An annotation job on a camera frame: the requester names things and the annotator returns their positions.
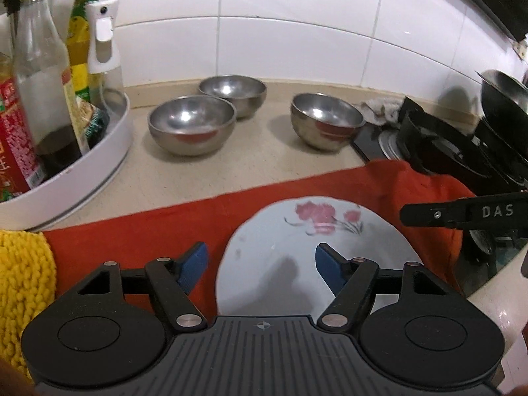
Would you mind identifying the grey rag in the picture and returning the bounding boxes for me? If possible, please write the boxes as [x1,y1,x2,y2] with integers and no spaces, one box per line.
[359,96,407,125]

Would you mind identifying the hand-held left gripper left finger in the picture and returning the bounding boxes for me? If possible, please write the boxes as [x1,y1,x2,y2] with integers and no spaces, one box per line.
[76,243,209,333]

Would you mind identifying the black wok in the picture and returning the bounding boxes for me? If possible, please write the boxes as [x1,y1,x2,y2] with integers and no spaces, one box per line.
[474,69,528,166]

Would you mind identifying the green bottle yellow label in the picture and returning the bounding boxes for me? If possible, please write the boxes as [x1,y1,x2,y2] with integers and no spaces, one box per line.
[66,0,102,104]

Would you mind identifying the white round condiment rack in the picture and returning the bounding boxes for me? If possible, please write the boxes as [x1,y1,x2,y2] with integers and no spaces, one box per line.
[0,0,133,232]

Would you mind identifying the red cloth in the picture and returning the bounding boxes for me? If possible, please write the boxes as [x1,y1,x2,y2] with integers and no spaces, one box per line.
[41,159,477,318]

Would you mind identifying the stainless steel bowl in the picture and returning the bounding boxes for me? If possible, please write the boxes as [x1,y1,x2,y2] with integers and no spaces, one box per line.
[290,93,366,149]
[199,75,267,118]
[148,96,238,156]

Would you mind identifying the oil bottle red label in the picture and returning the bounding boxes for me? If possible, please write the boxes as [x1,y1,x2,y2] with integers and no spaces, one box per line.
[0,51,46,203]

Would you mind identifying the yellow chenille cloth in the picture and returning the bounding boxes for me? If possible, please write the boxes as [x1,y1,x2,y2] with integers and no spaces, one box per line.
[0,231,57,380]

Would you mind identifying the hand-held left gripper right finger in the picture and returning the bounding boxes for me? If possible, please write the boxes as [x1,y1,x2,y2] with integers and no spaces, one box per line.
[315,243,448,333]

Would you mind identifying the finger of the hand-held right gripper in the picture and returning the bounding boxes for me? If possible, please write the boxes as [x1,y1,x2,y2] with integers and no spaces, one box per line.
[400,199,469,229]

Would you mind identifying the clear bottle yellow cap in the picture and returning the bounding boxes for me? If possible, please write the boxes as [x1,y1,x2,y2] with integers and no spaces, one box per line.
[12,0,85,174]

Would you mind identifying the white floral plate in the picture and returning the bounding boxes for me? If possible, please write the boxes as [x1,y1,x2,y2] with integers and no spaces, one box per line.
[216,197,423,318]

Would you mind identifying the black tipped bottle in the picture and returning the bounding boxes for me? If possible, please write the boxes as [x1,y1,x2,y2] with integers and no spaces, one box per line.
[4,0,21,50]

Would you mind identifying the white spray bottle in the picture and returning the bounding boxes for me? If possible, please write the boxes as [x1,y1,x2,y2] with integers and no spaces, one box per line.
[85,0,124,112]

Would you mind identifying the black gas stove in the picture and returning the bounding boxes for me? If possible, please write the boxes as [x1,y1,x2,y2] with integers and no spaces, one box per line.
[352,97,528,293]

